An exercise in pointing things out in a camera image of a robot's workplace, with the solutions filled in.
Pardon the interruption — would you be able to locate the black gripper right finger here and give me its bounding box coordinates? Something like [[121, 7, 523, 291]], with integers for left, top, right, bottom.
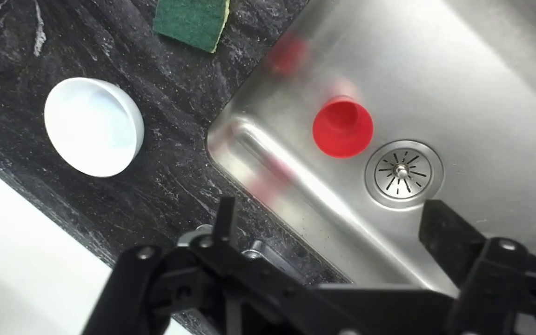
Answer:
[[418, 196, 530, 335]]

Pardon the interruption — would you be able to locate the steel sink drain strainer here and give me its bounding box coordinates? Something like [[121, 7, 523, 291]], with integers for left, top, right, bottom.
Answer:
[[361, 137, 446, 209]]

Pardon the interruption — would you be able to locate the white ceramic bowl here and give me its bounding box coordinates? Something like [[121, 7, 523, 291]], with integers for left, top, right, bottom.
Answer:
[[42, 74, 147, 180]]

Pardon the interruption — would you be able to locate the small chrome faucet handle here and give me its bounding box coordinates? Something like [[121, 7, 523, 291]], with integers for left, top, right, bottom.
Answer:
[[240, 239, 283, 267]]

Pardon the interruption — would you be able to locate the stainless steel sink basin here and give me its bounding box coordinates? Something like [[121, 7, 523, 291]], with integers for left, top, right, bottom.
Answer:
[[204, 0, 536, 293]]

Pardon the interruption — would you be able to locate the red plastic cup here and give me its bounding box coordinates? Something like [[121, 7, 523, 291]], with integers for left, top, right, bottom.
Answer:
[[310, 94, 376, 159]]

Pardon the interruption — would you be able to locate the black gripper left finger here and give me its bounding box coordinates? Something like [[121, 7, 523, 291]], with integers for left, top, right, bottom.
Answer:
[[83, 195, 264, 335]]

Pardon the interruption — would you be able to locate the green yellow sponge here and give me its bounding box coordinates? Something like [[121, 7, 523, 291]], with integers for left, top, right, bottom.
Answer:
[[150, 0, 232, 55]]

